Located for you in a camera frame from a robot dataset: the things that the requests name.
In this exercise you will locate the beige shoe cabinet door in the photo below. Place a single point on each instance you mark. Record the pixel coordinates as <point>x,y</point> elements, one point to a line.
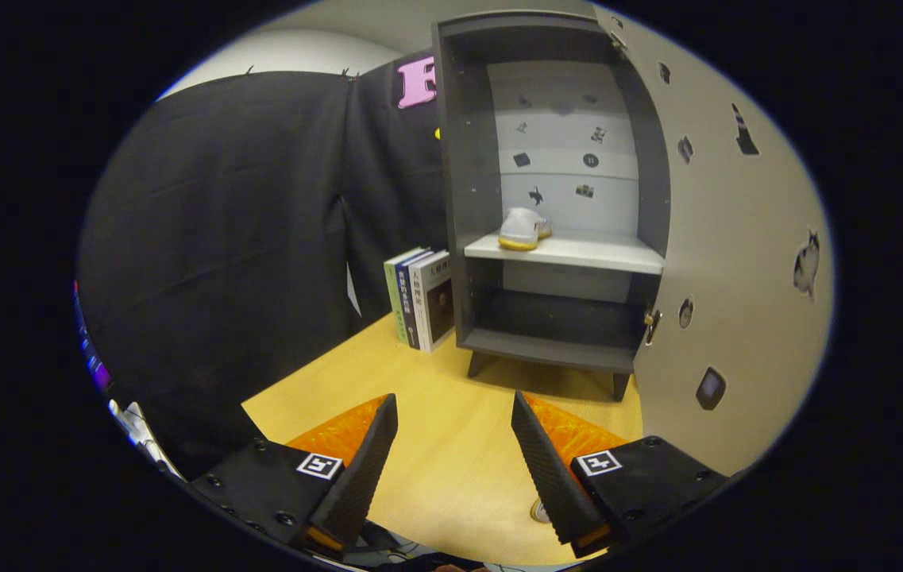
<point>737,278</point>

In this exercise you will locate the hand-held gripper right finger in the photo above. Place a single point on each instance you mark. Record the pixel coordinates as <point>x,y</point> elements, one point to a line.
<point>546,477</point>

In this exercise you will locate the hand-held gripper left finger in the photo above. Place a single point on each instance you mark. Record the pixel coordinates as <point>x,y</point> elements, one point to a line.
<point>364,477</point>

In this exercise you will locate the black backdrop cloth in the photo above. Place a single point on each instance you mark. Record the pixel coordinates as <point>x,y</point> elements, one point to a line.
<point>221,238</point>

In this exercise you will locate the blue spine book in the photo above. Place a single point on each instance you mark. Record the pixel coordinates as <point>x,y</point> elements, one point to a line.
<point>406,306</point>

